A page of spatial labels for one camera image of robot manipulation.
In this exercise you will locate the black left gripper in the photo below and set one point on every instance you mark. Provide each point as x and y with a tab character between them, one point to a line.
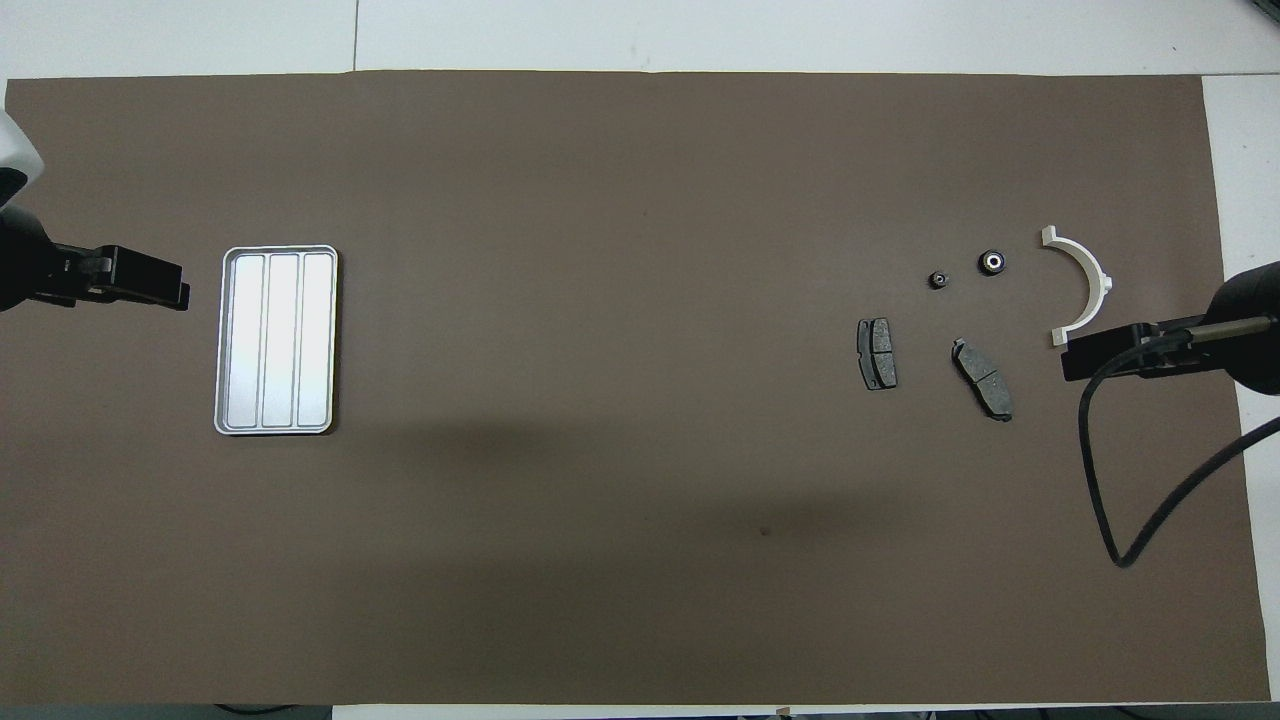
85	275

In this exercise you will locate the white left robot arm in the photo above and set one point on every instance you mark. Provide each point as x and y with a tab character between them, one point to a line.
15	260

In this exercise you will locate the dark brake pad with tab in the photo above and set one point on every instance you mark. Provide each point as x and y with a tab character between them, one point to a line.
985	380

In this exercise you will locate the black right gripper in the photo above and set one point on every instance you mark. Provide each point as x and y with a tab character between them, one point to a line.
1185	358

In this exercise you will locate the white semicircular bracket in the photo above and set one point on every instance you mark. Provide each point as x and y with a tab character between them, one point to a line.
1102	290

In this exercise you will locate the brown table mat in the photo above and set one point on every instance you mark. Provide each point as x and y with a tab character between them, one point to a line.
640	300

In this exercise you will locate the dark rectangular brake pad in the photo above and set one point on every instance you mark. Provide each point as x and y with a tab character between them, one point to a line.
878	355

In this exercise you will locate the black bearing gear silver centre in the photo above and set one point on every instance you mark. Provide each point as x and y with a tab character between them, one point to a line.
991	263

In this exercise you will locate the silver ribbed metal tray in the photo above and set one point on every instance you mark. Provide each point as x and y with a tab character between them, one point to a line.
275	340

